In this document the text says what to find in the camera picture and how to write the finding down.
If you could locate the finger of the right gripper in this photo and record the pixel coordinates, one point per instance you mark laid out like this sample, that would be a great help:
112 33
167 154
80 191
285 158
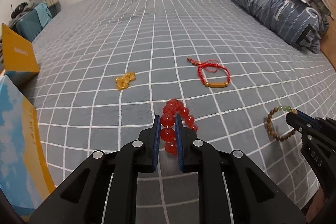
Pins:
296 123
306 118

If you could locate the teal hard suitcase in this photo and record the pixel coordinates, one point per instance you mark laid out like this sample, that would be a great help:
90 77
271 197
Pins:
33 22

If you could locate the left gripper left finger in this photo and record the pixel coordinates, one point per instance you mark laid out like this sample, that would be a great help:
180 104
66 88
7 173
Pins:
103 188

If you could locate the clutter pile on suitcases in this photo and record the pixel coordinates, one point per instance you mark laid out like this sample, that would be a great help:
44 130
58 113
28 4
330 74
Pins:
20 11

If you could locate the white cardboard box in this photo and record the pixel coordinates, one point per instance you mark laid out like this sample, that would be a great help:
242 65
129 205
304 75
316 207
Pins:
25 178

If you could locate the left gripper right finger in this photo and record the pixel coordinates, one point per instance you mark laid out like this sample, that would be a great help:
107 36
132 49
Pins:
231 187

